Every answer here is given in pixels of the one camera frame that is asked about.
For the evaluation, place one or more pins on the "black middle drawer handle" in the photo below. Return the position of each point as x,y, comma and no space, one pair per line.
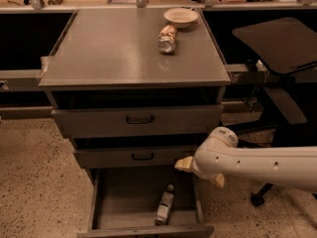
147,157

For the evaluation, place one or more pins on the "grey rail beam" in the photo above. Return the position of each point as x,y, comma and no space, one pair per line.
20,80

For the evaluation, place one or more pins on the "black top drawer handle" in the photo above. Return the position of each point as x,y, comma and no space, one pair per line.
139,121

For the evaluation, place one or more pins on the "bottom open grey drawer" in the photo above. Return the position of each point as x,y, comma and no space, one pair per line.
125,203

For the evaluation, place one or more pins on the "black office chair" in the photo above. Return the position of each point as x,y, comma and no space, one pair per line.
281,56

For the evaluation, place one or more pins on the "grey drawer cabinet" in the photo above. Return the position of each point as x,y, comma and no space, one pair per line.
109,58

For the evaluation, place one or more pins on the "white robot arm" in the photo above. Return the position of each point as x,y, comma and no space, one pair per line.
219,155

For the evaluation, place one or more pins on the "top grey drawer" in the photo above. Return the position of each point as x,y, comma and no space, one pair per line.
111,122

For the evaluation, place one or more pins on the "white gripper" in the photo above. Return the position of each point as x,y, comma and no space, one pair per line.
199,168

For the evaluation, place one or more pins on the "white ceramic bowl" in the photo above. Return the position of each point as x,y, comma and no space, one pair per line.
181,18

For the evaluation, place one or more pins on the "plastic bottle with label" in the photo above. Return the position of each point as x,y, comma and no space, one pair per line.
165,206

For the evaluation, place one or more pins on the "middle grey drawer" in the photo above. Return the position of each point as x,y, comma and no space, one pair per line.
121,157

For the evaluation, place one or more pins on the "black drawer handle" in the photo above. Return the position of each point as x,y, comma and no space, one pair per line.
147,157
139,121

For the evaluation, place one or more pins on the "crushed metallic can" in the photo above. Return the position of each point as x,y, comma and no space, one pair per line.
167,39

